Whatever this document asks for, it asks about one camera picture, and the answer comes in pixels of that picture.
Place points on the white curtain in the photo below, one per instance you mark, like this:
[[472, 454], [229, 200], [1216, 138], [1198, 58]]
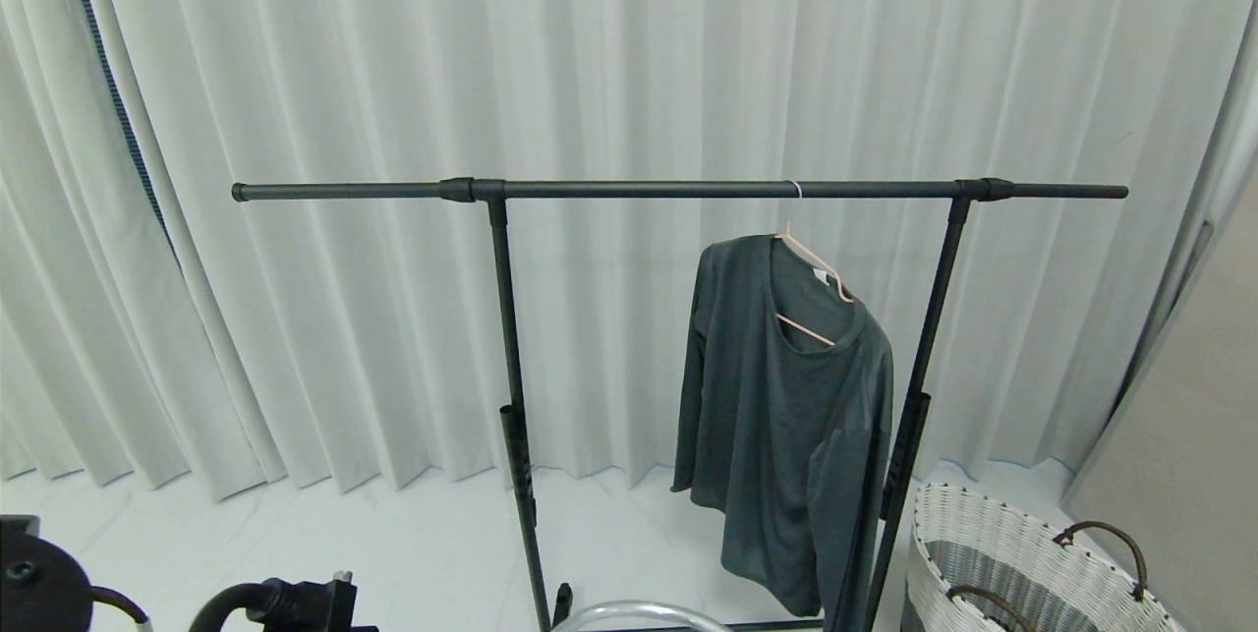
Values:
[[393, 72]]

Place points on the beige partition panel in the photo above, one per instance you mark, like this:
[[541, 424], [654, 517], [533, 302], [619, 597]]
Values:
[[1179, 465]]

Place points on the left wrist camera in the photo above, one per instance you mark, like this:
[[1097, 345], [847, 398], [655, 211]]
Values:
[[319, 607]]

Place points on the white laundry basket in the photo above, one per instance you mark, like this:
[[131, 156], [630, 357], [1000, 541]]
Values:
[[983, 524]]

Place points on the dark grey long-sleeved shirt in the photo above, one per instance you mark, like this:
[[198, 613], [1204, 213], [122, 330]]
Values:
[[767, 435]]

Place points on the black clothes rack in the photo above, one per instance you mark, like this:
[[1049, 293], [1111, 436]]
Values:
[[688, 189]]

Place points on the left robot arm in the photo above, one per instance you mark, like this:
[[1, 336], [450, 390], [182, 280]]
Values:
[[39, 583]]

